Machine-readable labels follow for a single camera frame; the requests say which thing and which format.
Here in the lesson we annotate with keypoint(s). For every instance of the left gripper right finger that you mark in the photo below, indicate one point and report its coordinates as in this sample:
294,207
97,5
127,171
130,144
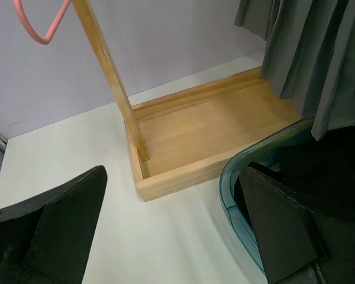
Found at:
301,239

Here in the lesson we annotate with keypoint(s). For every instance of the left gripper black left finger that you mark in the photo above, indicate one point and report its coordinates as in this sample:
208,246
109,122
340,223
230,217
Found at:
47,238

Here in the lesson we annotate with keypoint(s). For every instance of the black dress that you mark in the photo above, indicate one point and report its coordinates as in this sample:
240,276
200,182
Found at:
324,169

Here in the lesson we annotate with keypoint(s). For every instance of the grey dress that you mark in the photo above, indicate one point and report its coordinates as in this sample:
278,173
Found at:
309,56

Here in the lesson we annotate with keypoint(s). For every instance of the wooden clothes rack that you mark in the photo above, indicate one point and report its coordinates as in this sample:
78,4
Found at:
186,138

